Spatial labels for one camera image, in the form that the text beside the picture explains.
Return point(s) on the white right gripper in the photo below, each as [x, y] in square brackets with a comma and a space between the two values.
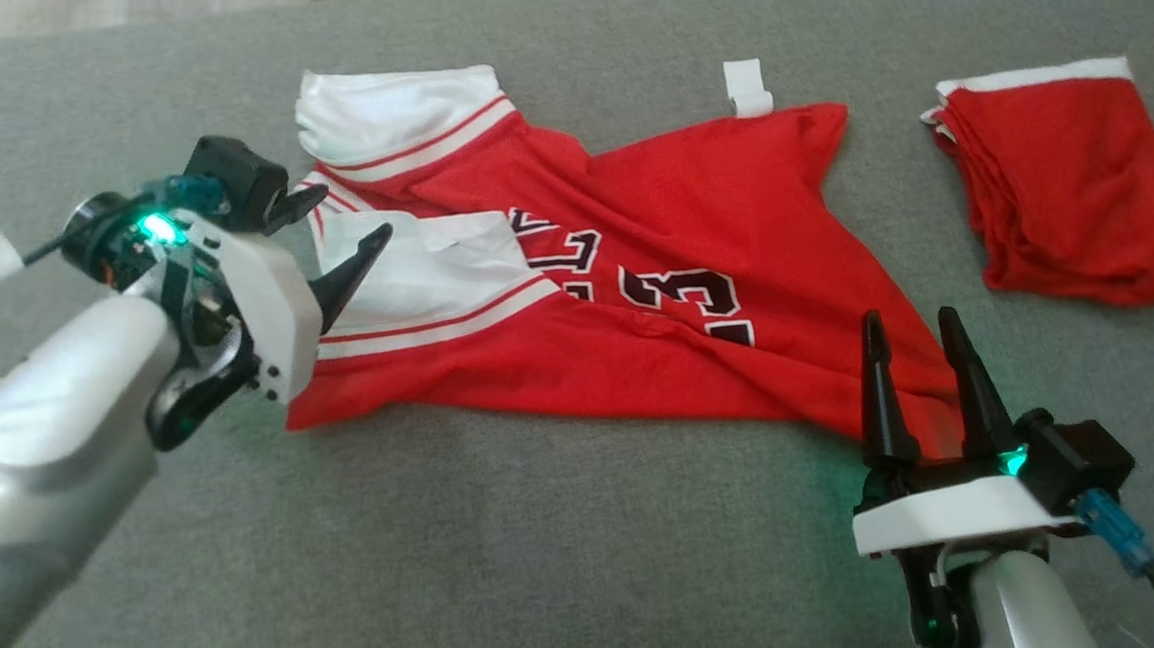
[946, 517]

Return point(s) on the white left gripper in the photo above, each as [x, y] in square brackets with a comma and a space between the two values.
[267, 315]

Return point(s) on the red shorts with white trim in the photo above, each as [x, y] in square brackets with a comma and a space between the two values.
[1066, 184]

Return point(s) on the red basketball jersey white trim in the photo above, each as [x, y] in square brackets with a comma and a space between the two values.
[705, 202]

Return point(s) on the grey fabric sofa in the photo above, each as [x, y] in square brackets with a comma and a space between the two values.
[522, 561]

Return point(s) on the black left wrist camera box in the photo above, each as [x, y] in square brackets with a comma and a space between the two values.
[235, 178]

